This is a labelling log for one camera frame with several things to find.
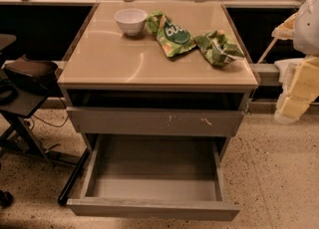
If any green chip bag with logo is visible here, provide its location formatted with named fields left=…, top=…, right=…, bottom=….
left=147, top=11, right=196, bottom=58

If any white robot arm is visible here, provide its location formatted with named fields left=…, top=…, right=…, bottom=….
left=271, top=0, right=319, bottom=124

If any grey top drawer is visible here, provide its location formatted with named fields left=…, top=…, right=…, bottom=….
left=66, top=90, right=246, bottom=138

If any white dustpan with handle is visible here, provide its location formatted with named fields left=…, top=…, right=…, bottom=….
left=257, top=12, right=305, bottom=85

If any grey drawer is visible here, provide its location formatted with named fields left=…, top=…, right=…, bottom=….
left=68, top=134, right=240, bottom=221
left=66, top=90, right=246, bottom=138

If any grey drawer cabinet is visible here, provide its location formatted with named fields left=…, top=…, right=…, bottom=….
left=59, top=1, right=258, bottom=147

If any black side table stand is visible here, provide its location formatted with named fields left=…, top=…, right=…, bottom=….
left=0, top=33, right=91, bottom=207

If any dark brown bag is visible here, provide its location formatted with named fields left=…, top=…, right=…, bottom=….
left=4, top=56, right=58, bottom=95

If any white ceramic bowl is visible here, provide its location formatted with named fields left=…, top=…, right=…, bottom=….
left=114, top=8, right=148, bottom=36

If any crumpled green snack bag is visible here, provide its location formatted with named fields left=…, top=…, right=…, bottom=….
left=194, top=30, right=244, bottom=68

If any black cable on floor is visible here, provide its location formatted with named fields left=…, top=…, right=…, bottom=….
left=31, top=97, right=70, bottom=129

